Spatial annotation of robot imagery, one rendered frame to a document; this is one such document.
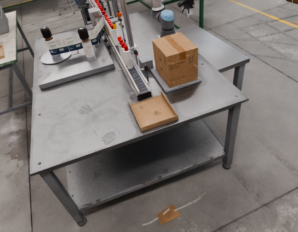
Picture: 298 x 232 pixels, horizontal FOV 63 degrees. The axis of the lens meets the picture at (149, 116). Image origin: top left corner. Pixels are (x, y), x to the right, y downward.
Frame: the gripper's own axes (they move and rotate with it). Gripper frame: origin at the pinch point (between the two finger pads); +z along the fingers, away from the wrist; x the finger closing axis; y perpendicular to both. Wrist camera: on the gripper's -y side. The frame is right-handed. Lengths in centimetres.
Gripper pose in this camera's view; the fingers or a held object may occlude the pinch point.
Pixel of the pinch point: (184, 16)
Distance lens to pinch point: 273.8
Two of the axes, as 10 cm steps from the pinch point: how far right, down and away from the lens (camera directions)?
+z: 0.0, 6.8, 7.4
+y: 9.4, -2.6, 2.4
